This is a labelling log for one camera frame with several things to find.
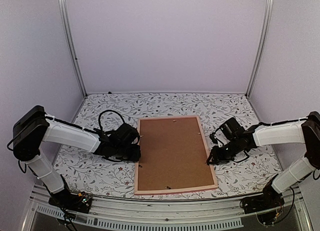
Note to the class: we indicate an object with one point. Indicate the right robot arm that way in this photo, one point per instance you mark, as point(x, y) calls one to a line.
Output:
point(303, 132)

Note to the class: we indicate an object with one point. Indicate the aluminium front rail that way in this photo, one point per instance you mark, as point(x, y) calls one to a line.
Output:
point(294, 215)

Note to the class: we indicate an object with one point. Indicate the perforated metal strip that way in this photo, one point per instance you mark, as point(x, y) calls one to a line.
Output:
point(129, 215)

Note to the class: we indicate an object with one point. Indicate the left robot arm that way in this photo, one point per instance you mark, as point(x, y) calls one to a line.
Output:
point(37, 129)

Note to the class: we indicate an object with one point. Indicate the right aluminium corner post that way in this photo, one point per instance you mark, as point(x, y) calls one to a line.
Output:
point(260, 48)

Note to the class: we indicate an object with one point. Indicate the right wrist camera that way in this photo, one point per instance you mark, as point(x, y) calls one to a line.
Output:
point(231, 129)

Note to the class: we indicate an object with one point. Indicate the brown fibreboard backing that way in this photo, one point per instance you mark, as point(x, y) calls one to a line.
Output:
point(172, 153)

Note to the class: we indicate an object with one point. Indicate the pink wooden picture frame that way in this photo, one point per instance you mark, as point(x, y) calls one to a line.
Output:
point(175, 189)

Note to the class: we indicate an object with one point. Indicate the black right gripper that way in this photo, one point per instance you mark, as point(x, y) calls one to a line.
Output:
point(218, 158)

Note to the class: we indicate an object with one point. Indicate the left aluminium corner post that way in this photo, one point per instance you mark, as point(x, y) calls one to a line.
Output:
point(71, 46)

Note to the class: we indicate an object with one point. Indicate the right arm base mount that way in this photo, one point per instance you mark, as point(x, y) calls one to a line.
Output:
point(262, 202)

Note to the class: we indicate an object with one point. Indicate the floral patterned table cover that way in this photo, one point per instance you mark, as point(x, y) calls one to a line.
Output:
point(84, 171)

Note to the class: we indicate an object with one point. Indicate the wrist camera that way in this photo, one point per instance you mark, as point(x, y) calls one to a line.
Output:
point(125, 135)
point(231, 129)

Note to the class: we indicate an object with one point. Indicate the aluminium corner post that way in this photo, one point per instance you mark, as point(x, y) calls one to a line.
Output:
point(71, 46)
point(260, 48)

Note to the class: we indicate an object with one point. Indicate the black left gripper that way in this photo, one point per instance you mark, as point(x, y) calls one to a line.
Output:
point(136, 156)

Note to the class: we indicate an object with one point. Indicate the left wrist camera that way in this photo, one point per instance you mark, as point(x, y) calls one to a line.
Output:
point(125, 135)

